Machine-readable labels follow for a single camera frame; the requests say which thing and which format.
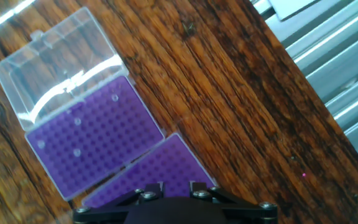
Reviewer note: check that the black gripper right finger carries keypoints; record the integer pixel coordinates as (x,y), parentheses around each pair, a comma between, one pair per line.
(244,211)

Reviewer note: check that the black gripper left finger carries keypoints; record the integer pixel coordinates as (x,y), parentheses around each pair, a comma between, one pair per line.
(113,208)

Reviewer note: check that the small clear pipette tip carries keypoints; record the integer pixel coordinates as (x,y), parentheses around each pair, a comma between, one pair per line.
(77,121)
(76,152)
(114,97)
(41,144)

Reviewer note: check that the purple pipette tip box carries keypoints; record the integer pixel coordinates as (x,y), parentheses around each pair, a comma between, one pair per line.
(98,133)
(166,165)

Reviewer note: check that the brown wooden board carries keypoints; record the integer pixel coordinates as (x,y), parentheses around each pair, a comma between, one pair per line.
(228,109)

